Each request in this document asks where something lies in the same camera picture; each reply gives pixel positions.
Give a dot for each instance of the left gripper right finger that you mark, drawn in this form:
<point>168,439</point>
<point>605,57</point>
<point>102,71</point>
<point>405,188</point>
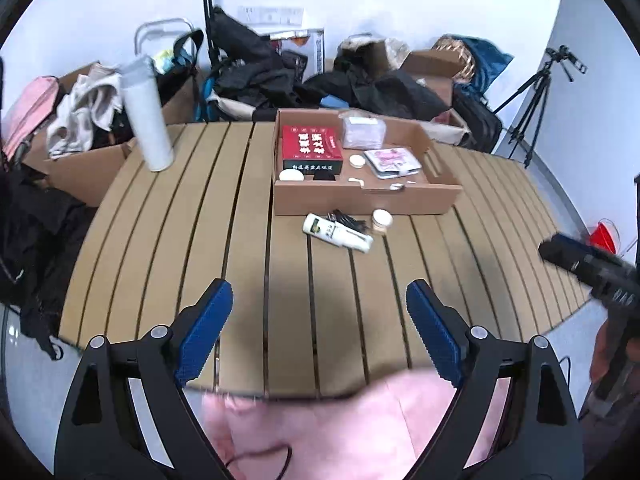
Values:
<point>511,417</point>

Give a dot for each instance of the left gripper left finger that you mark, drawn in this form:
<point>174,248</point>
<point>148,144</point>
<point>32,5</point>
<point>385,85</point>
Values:
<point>100,437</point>

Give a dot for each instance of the small white round jar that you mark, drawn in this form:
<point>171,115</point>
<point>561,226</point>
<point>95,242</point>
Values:
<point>381,221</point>

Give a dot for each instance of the pink patterned packet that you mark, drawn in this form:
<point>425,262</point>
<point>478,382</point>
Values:
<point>391,163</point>

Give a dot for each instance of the white tube bottle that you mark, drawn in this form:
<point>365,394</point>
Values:
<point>336,234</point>

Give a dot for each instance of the black hair clips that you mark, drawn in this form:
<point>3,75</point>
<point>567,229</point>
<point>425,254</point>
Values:
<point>350,222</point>

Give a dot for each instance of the small white cream jar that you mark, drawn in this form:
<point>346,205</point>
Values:
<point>357,161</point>

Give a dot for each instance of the clear plastic container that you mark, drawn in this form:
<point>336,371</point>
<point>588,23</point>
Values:
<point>362,132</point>

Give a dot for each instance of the red printed box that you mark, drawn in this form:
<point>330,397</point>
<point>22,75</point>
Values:
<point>311,149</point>

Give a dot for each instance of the red plastic cup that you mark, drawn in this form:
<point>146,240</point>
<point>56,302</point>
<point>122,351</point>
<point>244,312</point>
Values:
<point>605,236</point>

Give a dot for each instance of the pink clothing of operator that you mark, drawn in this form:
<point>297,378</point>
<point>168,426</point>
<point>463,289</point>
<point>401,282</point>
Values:
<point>378,433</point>

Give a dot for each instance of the black suitcase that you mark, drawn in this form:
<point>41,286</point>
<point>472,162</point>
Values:
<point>484,126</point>

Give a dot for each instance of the cardboard box left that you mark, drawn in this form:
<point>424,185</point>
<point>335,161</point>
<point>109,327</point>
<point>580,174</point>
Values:
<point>87,176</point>

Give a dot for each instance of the blue cloth bag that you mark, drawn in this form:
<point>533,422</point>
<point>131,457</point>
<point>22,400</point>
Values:
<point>490,63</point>

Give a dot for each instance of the large cardboard box right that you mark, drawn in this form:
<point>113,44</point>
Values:
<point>434,70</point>

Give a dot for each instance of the woven wicker basket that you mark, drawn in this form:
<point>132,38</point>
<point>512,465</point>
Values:
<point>457,49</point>

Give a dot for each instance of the beige cloth pile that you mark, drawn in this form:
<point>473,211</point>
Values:
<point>93,101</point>

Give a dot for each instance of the pink backpack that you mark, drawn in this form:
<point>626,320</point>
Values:
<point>32,107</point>

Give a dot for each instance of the white thermos bottle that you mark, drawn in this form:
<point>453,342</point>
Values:
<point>142,104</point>

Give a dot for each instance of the black clothes pile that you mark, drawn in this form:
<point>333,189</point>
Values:
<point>254,81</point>

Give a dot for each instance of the white metal rack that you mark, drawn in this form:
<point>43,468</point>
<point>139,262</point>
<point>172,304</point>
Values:
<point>165,29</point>

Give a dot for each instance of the printed product carton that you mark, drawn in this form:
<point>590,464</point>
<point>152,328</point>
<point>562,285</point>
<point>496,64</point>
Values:
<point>302,50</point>

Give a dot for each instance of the black camera tripod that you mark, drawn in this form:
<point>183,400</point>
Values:
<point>540,82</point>

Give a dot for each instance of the white wall socket strip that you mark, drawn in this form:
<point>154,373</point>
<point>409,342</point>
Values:
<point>268,15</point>

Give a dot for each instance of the black trolley handle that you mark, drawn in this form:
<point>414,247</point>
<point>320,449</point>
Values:
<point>212,50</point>

